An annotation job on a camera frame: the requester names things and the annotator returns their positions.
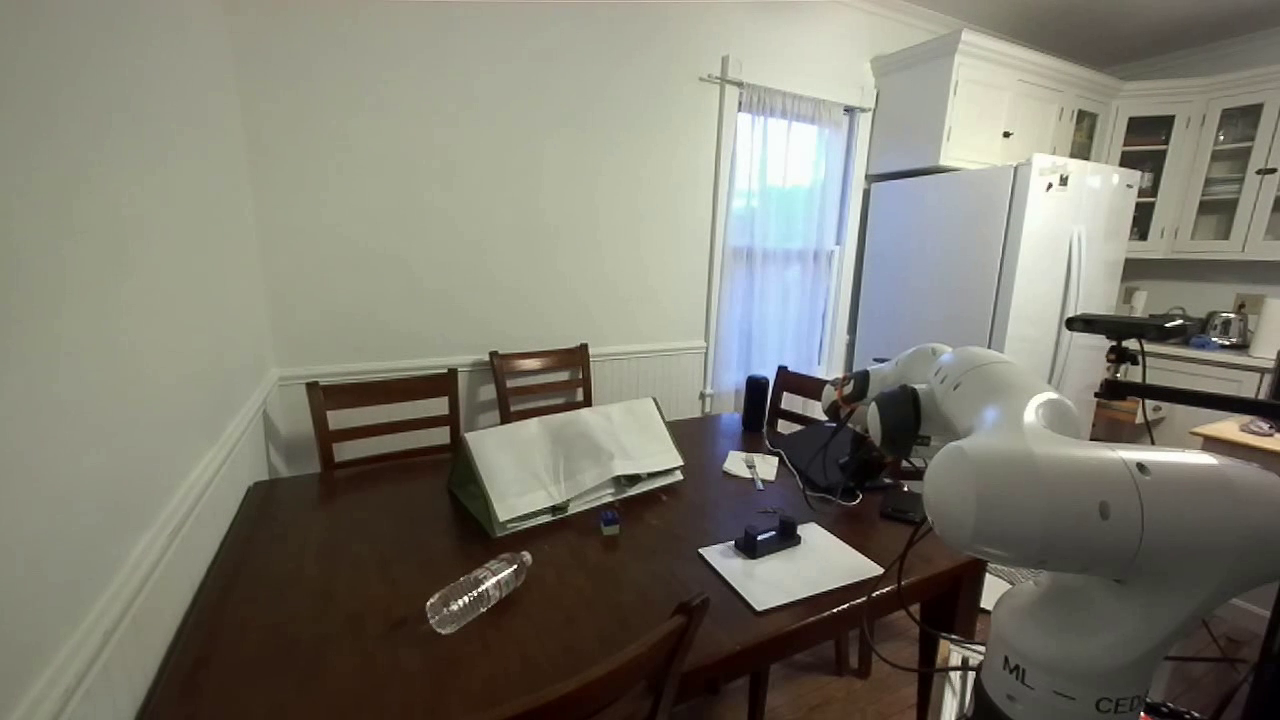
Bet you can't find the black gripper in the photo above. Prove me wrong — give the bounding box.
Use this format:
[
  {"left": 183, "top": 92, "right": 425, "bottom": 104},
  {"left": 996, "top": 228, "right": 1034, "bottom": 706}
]
[{"left": 821, "top": 367, "right": 880, "bottom": 434}]

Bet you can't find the white USB cable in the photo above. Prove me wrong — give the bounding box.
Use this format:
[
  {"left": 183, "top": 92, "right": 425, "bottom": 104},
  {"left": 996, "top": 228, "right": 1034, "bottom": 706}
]
[{"left": 796, "top": 476, "right": 873, "bottom": 518}]

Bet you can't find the black laptop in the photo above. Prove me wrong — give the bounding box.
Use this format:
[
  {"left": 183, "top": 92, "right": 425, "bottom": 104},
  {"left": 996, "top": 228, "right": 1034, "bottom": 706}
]
[{"left": 774, "top": 416, "right": 891, "bottom": 499}]

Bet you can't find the dark wooden chair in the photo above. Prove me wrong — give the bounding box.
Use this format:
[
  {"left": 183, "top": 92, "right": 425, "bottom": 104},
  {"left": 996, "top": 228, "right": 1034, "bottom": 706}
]
[
  {"left": 300, "top": 366, "right": 466, "bottom": 476},
  {"left": 766, "top": 366, "right": 858, "bottom": 444},
  {"left": 484, "top": 341, "right": 601, "bottom": 430},
  {"left": 523, "top": 587, "right": 717, "bottom": 720}
]

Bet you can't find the black stapler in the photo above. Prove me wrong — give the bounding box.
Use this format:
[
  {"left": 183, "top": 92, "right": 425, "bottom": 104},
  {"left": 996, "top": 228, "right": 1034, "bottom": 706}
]
[{"left": 733, "top": 511, "right": 804, "bottom": 563}]

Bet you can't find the white paper sheet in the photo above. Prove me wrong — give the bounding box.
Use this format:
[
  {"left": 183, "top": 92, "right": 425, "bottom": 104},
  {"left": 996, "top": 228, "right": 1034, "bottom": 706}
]
[{"left": 697, "top": 518, "right": 891, "bottom": 620}]

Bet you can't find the white refrigerator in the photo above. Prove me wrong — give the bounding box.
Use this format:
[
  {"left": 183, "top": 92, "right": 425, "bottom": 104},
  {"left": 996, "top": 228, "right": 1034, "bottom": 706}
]
[{"left": 845, "top": 148, "right": 1145, "bottom": 421}]

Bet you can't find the white sheer window curtain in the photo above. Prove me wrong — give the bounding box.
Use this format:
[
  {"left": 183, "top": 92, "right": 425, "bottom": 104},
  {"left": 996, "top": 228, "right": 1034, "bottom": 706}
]
[{"left": 699, "top": 58, "right": 880, "bottom": 406}]

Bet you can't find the open white book green cover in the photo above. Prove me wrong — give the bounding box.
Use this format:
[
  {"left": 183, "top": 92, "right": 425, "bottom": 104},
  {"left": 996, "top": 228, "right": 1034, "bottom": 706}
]
[{"left": 445, "top": 391, "right": 691, "bottom": 545}]

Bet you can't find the white flat panel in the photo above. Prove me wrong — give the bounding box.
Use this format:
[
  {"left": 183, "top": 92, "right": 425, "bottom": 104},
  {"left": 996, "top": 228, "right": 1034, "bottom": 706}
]
[{"left": 928, "top": 628, "right": 994, "bottom": 720}]

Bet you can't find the silver kettle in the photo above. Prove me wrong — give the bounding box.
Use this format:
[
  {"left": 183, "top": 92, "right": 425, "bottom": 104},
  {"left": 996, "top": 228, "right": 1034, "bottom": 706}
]
[{"left": 1201, "top": 305, "right": 1251, "bottom": 354}]

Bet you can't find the wooden kitchen counter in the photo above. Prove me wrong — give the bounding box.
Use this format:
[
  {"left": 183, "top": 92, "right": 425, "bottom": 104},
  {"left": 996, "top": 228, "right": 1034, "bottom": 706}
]
[{"left": 1189, "top": 412, "right": 1280, "bottom": 470}]

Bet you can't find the clear plastic bottle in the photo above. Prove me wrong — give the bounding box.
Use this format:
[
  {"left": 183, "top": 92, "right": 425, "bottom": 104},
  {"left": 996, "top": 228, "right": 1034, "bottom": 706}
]
[{"left": 419, "top": 550, "right": 538, "bottom": 639}]

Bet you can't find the black laptop power cable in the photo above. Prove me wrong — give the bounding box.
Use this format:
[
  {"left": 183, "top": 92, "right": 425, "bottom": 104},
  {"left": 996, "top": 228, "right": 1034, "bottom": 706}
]
[{"left": 878, "top": 484, "right": 938, "bottom": 643}]

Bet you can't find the black camera on tripod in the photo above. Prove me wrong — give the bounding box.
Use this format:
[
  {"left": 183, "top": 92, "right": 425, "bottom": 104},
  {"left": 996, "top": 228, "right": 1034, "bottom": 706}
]
[{"left": 1061, "top": 310, "right": 1201, "bottom": 408}]

